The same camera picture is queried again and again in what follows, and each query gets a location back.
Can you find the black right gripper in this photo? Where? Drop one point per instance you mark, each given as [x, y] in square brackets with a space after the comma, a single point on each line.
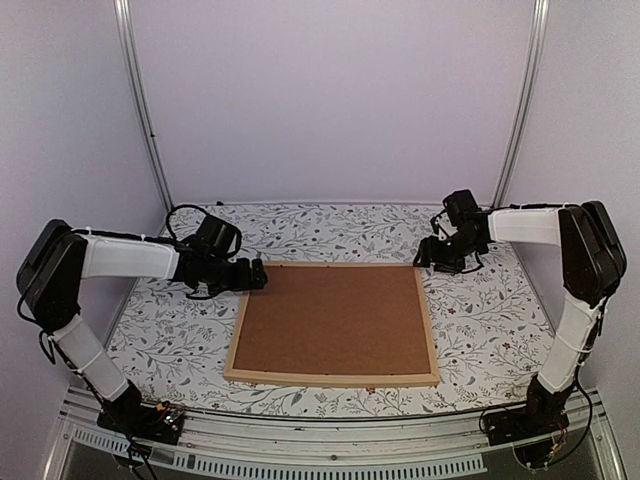
[430, 254]

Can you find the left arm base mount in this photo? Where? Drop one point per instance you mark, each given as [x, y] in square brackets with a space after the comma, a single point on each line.
[162, 422]

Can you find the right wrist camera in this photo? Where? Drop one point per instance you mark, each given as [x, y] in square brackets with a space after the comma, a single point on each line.
[459, 207]

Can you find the light wooden picture frame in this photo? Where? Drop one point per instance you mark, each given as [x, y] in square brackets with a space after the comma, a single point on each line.
[330, 377]

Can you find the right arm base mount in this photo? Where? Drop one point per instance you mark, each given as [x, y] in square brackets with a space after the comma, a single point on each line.
[542, 421]

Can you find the left aluminium corner post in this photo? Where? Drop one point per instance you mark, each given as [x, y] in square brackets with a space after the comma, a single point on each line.
[125, 29]

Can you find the aluminium front rail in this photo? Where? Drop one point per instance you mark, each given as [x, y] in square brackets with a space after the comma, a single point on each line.
[233, 446]

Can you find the right aluminium corner post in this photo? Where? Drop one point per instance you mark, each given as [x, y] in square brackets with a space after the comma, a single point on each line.
[533, 59]

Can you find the aluminium corner post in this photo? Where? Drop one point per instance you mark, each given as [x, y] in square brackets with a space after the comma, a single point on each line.
[125, 29]
[533, 59]

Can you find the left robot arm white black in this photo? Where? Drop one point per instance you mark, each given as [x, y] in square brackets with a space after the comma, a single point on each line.
[66, 265]

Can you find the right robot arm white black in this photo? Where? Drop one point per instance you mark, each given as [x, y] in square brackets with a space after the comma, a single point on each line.
[593, 263]

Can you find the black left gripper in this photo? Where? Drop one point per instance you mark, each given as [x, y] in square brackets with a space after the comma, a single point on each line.
[243, 281]

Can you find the brown backing board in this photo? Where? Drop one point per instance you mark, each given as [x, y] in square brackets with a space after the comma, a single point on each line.
[332, 320]

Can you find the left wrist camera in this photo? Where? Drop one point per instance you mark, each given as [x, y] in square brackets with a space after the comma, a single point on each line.
[216, 237]

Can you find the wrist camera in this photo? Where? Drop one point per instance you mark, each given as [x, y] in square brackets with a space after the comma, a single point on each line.
[459, 207]
[216, 237]

